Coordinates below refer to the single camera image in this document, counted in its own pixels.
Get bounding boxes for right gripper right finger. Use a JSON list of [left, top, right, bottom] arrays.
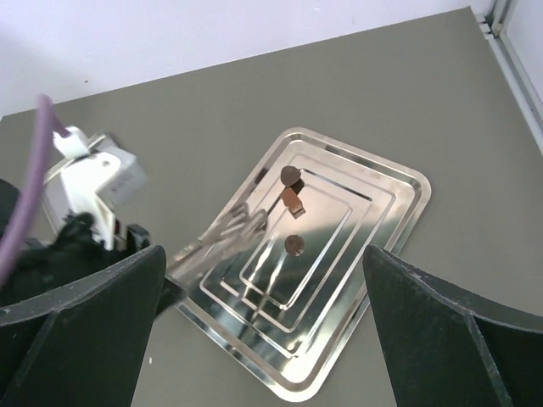
[[362, 245, 542, 406]]

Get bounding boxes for dark heart chocolate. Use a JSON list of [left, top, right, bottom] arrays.
[[280, 165, 303, 187]]

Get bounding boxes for round dark chocolate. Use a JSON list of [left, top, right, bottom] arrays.
[[284, 235, 305, 257]]

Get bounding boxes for metal tongs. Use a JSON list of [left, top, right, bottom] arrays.
[[166, 203, 268, 279]]

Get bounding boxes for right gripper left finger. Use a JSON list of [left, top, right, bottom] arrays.
[[1, 246, 166, 406]]

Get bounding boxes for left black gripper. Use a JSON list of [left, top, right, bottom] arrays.
[[1, 179, 185, 314]]

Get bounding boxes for large steel tray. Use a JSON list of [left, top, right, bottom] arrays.
[[178, 127, 432, 402]]

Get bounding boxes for brown cube chocolate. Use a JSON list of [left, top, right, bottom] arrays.
[[280, 187, 305, 219]]

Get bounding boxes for right aluminium frame post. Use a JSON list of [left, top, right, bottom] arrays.
[[476, 1, 542, 152]]

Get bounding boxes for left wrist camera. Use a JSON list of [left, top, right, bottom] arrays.
[[42, 126, 147, 251]]

